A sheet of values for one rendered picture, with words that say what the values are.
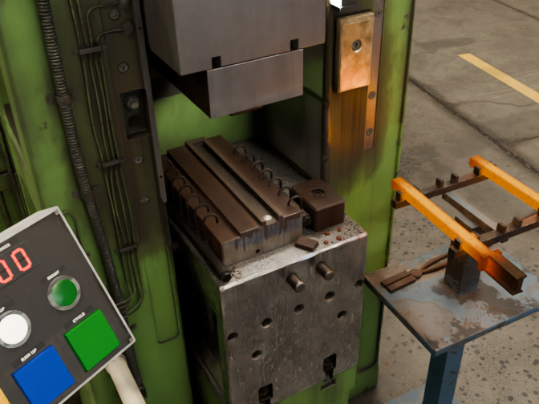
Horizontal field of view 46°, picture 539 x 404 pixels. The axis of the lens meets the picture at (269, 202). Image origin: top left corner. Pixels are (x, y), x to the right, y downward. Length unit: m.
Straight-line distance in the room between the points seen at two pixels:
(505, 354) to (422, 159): 1.42
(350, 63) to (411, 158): 2.19
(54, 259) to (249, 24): 0.52
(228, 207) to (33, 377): 0.58
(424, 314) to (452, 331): 0.08
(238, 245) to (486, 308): 0.65
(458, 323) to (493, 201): 1.80
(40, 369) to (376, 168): 1.00
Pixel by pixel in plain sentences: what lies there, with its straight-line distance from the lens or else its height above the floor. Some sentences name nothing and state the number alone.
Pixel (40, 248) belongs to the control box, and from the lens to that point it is 1.09.
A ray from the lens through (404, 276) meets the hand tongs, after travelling 1.68.
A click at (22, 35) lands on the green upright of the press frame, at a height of 1.44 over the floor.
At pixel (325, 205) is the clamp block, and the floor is 0.98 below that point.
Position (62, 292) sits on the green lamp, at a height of 1.09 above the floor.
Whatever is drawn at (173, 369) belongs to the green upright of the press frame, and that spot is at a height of 0.51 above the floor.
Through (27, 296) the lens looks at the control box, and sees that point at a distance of 1.08.
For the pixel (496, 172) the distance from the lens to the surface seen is 1.64.
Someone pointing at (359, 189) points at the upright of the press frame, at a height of 0.88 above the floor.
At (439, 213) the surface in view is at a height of 0.97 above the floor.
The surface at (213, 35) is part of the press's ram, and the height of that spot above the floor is 1.43.
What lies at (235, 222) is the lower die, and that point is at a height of 0.99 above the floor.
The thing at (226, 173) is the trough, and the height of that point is 0.99.
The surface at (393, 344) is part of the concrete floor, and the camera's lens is 2.48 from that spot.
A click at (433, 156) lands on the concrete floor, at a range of 3.65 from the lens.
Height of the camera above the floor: 1.79
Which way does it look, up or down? 34 degrees down
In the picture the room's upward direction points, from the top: 2 degrees counter-clockwise
